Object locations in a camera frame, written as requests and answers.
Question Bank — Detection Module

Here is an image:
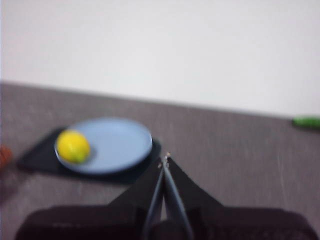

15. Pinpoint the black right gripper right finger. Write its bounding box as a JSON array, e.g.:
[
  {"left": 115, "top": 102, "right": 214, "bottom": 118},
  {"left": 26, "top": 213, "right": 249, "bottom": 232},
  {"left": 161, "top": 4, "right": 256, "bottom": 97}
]
[{"left": 163, "top": 155, "right": 320, "bottom": 240}]

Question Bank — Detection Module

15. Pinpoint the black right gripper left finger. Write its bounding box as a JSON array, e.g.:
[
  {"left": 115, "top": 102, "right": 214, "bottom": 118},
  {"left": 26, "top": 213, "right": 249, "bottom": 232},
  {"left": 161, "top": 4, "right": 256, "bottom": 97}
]
[{"left": 14, "top": 157, "right": 166, "bottom": 240}]

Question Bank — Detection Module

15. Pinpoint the blue plate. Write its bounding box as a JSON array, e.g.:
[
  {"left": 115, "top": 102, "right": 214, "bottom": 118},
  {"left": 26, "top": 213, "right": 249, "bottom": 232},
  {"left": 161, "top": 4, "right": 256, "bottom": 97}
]
[{"left": 54, "top": 117, "right": 153, "bottom": 175}]

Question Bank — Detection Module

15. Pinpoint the yellow lemon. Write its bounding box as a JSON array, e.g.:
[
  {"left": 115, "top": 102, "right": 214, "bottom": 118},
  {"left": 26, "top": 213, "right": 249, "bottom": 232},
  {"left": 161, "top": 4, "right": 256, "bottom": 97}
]
[{"left": 56, "top": 129, "right": 91, "bottom": 164}]

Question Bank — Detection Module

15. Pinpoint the brown wicker basket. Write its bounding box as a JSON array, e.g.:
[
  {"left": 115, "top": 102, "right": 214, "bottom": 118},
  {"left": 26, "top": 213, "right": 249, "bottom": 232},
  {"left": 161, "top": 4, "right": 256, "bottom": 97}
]
[{"left": 0, "top": 146, "right": 13, "bottom": 171}]

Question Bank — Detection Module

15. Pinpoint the black tray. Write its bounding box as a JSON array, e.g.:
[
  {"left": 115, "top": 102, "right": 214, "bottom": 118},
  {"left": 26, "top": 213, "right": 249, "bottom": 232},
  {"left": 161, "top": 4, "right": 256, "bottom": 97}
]
[{"left": 16, "top": 127, "right": 162, "bottom": 186}]

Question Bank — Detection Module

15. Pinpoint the green cucumber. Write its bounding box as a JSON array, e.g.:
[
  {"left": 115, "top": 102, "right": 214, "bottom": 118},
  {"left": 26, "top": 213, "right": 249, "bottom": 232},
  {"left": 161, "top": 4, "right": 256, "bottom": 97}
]
[{"left": 292, "top": 115, "right": 320, "bottom": 130}]

